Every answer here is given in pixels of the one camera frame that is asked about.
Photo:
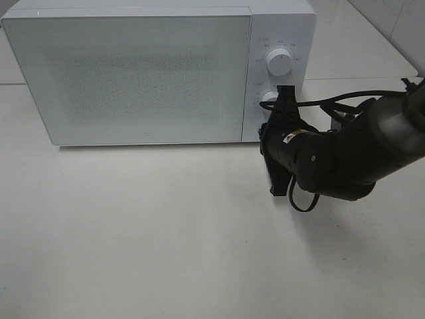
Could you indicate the white timer knob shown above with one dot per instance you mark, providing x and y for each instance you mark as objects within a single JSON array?
[{"x": 269, "y": 97}]

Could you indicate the white microwave oven body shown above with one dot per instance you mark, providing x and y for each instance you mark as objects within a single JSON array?
[{"x": 272, "y": 24}]

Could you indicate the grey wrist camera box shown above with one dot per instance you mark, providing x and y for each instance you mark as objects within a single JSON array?
[{"x": 340, "y": 119}]

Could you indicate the upper white power knob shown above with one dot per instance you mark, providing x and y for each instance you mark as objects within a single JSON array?
[{"x": 279, "y": 61}]

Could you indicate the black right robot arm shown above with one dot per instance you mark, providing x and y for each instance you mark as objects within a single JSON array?
[{"x": 379, "y": 133}]

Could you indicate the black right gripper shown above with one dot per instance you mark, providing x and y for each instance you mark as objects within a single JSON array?
[{"x": 283, "y": 124}]

